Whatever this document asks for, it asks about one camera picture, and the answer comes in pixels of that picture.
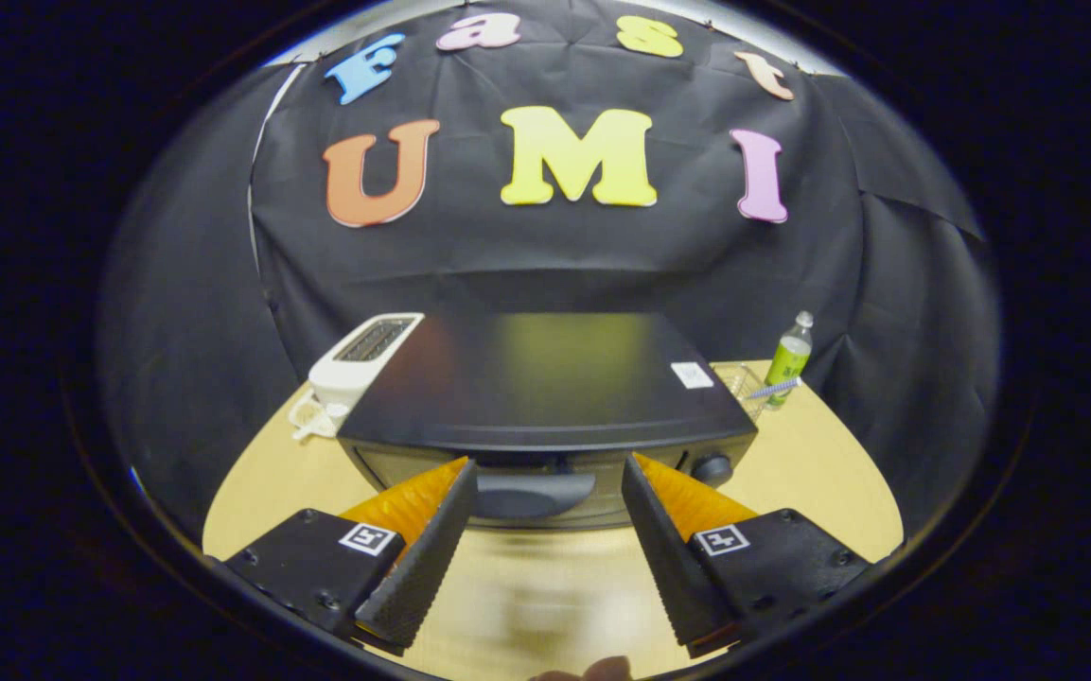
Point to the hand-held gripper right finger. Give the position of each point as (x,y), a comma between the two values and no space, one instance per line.
(668,558)

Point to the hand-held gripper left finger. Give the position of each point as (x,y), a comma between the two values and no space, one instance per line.
(427,558)

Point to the black toaster oven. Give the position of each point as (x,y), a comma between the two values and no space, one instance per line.
(545,378)

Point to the white slot toaster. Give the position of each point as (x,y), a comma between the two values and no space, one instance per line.
(356,369)

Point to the small white snack dish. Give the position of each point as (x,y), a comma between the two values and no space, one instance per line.
(313,421)

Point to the green label plastic bottle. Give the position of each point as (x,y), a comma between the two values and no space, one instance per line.
(789,359)

